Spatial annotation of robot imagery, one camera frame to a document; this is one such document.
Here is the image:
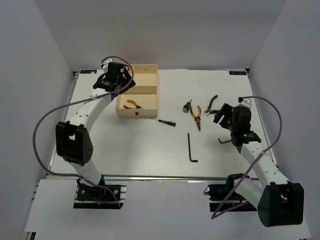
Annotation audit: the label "short brown hex key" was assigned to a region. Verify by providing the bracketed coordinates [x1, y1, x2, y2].
[218, 138, 232, 144]

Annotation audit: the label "green handled cutters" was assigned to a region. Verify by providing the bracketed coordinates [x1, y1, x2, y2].
[204, 95, 219, 116]

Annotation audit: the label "small yellow-black pliers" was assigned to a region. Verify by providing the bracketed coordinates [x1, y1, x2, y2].
[123, 99, 143, 109]

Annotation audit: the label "large yellow-black needle-nose pliers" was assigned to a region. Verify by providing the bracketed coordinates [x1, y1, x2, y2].
[189, 105, 202, 132]

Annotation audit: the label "long brown hex key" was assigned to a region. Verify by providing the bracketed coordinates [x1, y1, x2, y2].
[187, 132, 198, 163]

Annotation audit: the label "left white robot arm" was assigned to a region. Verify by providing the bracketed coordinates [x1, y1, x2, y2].
[55, 60, 136, 200]

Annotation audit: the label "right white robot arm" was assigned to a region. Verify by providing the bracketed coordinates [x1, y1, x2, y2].
[211, 103, 304, 227]

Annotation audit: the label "cream compartment tray box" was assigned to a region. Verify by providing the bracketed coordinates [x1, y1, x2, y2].
[115, 64, 158, 119]

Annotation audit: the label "stubby green orange screwdriver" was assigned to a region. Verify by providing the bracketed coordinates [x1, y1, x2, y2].
[182, 100, 192, 113]

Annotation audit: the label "slim black green screwdriver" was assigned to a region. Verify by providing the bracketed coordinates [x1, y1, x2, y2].
[151, 118, 176, 127]

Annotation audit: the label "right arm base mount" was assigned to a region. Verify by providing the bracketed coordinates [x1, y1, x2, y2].
[203, 173, 247, 213]

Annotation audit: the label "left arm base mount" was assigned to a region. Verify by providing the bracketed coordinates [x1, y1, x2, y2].
[73, 179, 127, 210]

